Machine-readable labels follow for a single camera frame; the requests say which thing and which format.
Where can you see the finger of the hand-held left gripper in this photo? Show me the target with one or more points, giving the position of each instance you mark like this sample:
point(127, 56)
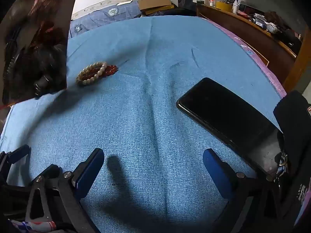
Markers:
point(17, 153)

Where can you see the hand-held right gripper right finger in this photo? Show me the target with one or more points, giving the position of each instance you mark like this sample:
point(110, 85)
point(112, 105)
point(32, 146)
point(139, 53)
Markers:
point(215, 171)

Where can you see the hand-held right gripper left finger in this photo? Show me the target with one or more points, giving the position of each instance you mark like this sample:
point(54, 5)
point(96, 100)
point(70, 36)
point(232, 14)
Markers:
point(89, 172)

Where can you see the black smartphone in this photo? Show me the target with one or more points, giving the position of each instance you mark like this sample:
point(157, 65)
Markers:
point(226, 119)

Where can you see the metal key bunch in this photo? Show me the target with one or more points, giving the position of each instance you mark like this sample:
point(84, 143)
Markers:
point(283, 161)

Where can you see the striped cloth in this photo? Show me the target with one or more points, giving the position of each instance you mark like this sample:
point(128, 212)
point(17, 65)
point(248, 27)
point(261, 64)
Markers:
point(31, 225)

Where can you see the black cloth bag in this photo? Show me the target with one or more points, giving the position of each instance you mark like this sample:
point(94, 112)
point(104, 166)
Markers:
point(295, 126)

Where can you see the purple bed sheet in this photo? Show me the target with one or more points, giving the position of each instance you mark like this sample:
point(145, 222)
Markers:
point(257, 64)

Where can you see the blue checkered quilt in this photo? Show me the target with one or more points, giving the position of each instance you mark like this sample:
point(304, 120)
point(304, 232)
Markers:
point(102, 14)

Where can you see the yellow tape roll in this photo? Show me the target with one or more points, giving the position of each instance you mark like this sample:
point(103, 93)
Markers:
point(224, 6)

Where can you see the small white bottle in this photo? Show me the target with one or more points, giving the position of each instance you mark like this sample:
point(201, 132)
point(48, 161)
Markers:
point(235, 6)

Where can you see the flat yellow box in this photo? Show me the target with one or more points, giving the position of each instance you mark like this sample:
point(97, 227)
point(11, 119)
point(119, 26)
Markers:
point(159, 11)

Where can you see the black paper bag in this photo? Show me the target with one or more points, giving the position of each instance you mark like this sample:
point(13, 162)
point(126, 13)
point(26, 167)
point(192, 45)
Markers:
point(187, 0)

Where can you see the open cardboard box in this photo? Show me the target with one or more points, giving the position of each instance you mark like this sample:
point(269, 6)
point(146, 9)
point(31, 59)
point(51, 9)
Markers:
point(154, 2)

